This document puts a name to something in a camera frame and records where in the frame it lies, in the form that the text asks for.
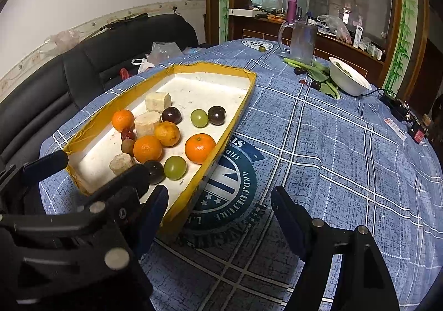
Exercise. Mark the brown longan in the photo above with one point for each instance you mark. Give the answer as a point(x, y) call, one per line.
point(128, 145)

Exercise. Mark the white plastic bag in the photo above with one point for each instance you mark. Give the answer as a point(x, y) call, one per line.
point(142, 65)

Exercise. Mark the white foam tray yellow tape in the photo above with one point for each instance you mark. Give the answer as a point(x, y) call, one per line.
point(193, 89)

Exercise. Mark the dark purple plum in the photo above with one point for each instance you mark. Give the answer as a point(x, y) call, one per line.
point(171, 115)
point(155, 172)
point(216, 114)

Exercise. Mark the clear glass pitcher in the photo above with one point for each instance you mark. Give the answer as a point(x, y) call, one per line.
point(299, 42)

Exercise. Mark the clear plastic bag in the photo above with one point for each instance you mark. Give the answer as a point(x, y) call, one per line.
point(334, 27)

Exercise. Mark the white tube bottle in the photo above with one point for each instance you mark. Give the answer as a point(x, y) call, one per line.
point(358, 35)

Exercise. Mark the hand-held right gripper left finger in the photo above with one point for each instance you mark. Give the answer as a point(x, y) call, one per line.
point(152, 219)

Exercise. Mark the white paper label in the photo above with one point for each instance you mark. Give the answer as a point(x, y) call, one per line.
point(396, 127)

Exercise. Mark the wooden counter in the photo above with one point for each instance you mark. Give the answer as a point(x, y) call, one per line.
point(263, 28)

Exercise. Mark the red and black box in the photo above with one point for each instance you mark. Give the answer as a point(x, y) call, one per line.
point(417, 132)

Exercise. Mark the purple bottle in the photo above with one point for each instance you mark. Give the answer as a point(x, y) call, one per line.
point(292, 8)

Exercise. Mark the crumpled plastic bag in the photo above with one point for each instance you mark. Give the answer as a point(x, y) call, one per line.
point(162, 51)

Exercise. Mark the blue plaid tablecloth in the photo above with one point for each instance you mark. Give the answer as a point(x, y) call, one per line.
point(328, 165)

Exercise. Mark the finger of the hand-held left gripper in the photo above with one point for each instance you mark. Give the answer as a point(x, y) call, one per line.
point(45, 162)
point(124, 177)

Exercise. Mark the banana piece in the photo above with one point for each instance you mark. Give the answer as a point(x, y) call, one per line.
point(121, 162)
point(147, 124)
point(158, 101)

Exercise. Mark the white bowl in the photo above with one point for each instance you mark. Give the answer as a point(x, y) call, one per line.
point(348, 77)

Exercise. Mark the mandarin orange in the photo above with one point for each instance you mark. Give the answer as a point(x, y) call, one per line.
point(166, 133)
point(123, 119)
point(147, 149)
point(199, 148)

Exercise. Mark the green grape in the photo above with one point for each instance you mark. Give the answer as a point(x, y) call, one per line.
point(199, 117)
point(174, 167)

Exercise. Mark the green leafy vegetable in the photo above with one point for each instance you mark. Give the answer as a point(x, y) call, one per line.
point(322, 72)

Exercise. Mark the black leather sofa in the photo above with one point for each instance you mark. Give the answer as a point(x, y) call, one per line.
point(86, 72)

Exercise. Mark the dark grape near vegetables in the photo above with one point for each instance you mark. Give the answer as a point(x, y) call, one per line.
point(315, 84)

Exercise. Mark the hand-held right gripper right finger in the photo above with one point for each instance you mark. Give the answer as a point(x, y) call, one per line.
point(287, 224)

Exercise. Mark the black power adapter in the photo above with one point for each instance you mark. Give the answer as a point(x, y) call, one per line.
point(394, 103)

